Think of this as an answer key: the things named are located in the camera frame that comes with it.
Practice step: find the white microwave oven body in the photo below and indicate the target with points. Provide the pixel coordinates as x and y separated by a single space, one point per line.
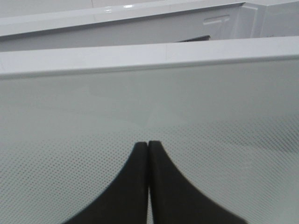
150 23

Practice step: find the white microwave door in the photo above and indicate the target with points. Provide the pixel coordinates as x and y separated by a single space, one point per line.
226 112

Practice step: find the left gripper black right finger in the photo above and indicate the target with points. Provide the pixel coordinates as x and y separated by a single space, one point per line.
174 200

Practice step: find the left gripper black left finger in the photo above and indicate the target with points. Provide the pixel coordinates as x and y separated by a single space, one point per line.
125 200

